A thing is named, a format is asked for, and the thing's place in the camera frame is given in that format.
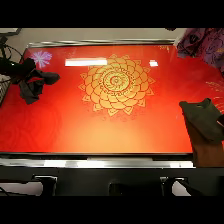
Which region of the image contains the black garment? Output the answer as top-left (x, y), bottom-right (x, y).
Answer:
top-left (11, 68), bottom-right (62, 106)

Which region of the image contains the olive green T-shirt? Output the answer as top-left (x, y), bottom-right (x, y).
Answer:
top-left (179, 97), bottom-right (224, 143)

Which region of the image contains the brown garment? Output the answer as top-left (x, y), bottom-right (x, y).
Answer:
top-left (184, 119), bottom-right (224, 168)

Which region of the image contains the purple patterned garment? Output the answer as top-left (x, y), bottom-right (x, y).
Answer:
top-left (176, 27), bottom-right (224, 73)

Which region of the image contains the silver frame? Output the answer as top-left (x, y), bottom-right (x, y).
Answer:
top-left (0, 155), bottom-right (224, 197)

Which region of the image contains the black cable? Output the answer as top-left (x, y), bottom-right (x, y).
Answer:
top-left (0, 34), bottom-right (25, 64)

